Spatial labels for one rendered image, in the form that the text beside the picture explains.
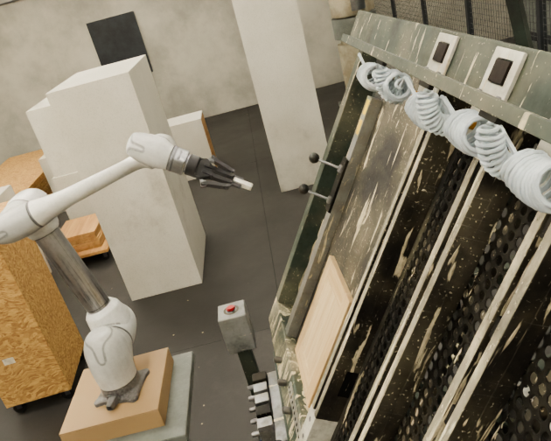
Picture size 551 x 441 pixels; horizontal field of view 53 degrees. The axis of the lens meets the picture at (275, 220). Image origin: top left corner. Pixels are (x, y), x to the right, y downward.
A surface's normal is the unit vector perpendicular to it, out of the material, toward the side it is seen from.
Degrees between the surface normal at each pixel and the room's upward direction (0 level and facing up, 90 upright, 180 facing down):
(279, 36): 90
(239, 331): 90
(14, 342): 90
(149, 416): 90
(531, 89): 59
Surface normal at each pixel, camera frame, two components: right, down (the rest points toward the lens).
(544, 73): -0.95, -0.22
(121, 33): 0.08, 0.40
